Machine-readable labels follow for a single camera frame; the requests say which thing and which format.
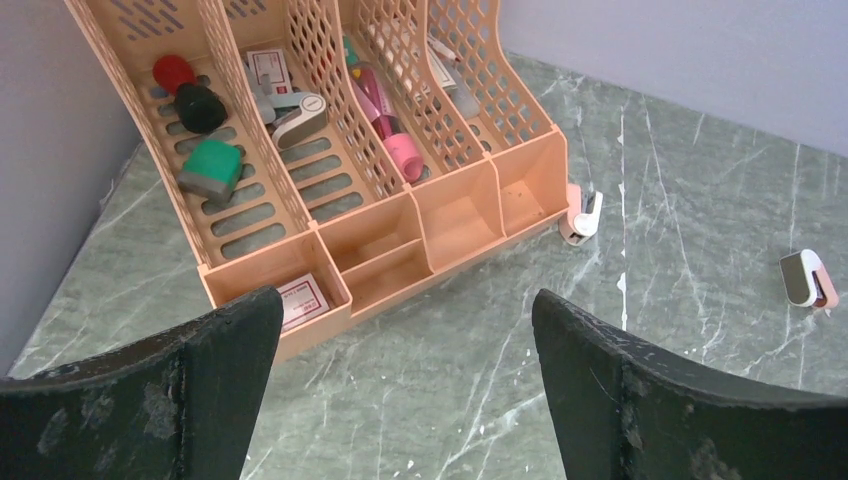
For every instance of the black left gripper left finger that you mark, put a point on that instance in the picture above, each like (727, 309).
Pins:
(180, 404)

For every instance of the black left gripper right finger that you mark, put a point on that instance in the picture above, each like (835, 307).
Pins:
(625, 408)

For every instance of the grey white stapler in organizer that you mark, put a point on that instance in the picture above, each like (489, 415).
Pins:
(293, 116)

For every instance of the staple box front compartment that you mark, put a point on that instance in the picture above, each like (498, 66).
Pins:
(302, 300)

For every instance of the green stamp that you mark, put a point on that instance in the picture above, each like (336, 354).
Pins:
(211, 171)

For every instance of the peach plastic file organizer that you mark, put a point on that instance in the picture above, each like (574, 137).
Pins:
(335, 204)

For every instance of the black round stamp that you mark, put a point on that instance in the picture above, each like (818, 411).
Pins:
(199, 109)

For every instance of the red round stamp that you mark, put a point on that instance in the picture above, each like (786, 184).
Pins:
(171, 72)

